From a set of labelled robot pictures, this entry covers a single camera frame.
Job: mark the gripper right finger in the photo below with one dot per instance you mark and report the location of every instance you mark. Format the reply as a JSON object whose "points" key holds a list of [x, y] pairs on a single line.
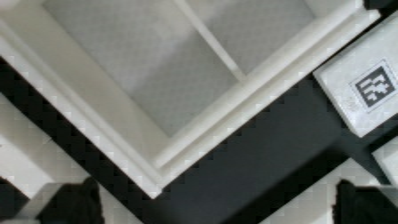
{"points": [[366, 204]]}

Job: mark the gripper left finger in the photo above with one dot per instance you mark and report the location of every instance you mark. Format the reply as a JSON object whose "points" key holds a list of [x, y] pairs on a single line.
{"points": [[65, 204]]}

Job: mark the white cabinet door panel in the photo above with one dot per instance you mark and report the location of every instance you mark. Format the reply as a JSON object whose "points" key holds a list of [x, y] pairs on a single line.
{"points": [[357, 78]]}

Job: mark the white cabinet body box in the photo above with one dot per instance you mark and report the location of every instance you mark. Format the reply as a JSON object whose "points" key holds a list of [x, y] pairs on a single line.
{"points": [[159, 69]]}

